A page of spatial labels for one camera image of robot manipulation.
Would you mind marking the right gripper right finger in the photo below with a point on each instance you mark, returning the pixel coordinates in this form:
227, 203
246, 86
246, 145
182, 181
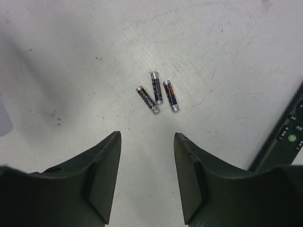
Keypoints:
215, 193

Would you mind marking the black remote control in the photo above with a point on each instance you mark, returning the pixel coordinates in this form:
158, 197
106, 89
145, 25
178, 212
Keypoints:
286, 139

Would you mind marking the white remote control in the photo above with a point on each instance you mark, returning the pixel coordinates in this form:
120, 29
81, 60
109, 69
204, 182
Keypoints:
6, 125

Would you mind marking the aaa battery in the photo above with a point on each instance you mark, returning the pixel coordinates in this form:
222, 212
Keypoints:
156, 87
171, 96
147, 99

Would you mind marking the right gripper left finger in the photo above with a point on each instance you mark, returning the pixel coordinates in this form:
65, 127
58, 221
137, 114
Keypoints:
76, 193

